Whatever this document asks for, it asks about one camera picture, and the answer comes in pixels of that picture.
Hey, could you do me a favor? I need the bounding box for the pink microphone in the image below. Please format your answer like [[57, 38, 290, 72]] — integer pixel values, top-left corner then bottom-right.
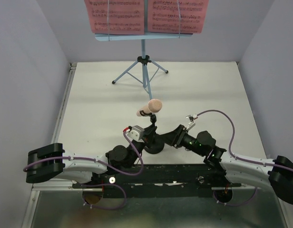
[[137, 99, 163, 117]]

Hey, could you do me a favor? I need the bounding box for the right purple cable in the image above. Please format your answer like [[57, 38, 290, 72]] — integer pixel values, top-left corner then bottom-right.
[[195, 109, 293, 207]]

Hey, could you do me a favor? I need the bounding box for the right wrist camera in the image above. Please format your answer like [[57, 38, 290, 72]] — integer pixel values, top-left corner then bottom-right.
[[186, 114, 198, 131]]

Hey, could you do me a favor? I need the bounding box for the pink sheet music page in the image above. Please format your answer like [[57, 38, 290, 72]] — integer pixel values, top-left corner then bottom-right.
[[147, 0, 209, 34], [84, 0, 145, 35]]

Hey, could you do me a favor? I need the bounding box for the right pink sheet music page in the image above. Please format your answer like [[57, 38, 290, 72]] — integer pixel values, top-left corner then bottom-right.
[[147, 0, 209, 34]]

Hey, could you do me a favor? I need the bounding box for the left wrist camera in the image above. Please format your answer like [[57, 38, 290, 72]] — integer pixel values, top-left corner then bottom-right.
[[126, 125, 145, 142]]

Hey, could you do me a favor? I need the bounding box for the left pink sheet music page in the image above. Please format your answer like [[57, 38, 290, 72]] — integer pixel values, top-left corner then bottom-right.
[[84, 0, 145, 35]]

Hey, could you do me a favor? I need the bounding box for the purple cable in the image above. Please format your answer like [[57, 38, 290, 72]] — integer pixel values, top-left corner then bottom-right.
[[195, 109, 293, 207], [22, 127, 145, 210]]

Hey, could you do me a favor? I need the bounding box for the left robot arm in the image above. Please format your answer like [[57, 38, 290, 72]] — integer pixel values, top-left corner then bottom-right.
[[23, 124, 157, 188]]

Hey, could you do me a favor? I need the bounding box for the black microphone stand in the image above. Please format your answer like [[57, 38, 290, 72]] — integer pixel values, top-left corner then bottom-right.
[[138, 111, 165, 154]]

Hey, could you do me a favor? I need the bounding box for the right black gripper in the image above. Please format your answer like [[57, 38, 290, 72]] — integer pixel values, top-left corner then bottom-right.
[[157, 123, 205, 156]]

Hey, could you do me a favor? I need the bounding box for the left aluminium edge rail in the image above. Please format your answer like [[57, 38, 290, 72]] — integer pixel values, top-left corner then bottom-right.
[[50, 63, 77, 144]]

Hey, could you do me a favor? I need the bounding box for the metal front plate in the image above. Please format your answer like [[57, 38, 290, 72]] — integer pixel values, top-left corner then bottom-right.
[[22, 188, 293, 228]]

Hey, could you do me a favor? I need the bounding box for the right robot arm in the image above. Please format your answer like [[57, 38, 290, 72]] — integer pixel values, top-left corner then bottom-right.
[[159, 125, 293, 205]]

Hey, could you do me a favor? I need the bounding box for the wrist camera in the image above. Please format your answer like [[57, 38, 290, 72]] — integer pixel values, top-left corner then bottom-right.
[[186, 114, 198, 131], [126, 125, 145, 142]]

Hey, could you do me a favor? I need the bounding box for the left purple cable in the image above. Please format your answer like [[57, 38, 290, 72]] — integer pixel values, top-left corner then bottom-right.
[[22, 127, 145, 210]]

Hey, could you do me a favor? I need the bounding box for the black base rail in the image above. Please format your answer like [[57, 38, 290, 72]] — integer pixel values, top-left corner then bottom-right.
[[75, 164, 240, 198]]

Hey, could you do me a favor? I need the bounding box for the blue music stand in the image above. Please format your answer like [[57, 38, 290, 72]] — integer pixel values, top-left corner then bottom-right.
[[95, 32, 193, 100]]

